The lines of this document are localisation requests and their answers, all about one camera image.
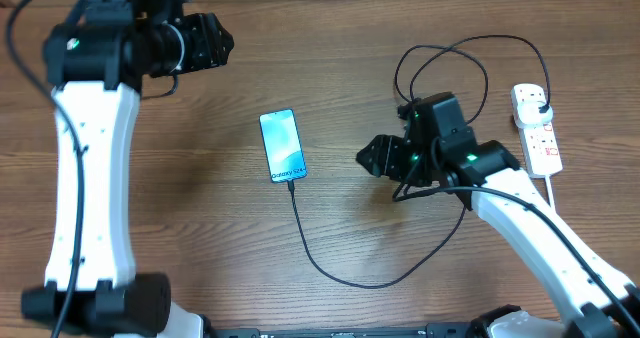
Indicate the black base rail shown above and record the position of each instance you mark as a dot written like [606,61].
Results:
[430,330]

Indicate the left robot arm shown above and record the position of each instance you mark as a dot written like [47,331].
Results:
[96,61]

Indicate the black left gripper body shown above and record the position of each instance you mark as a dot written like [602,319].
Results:
[200,46]

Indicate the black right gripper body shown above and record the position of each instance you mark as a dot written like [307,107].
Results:
[413,165]

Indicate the white charger plug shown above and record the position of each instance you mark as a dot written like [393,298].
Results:
[529,115]

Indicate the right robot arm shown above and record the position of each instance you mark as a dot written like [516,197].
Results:
[440,154]

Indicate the Samsung Galaxy smartphone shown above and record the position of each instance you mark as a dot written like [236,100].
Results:
[284,154]

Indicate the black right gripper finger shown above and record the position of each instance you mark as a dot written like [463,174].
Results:
[380,148]
[375,162]

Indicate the white power strip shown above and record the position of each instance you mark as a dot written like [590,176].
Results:
[539,144]

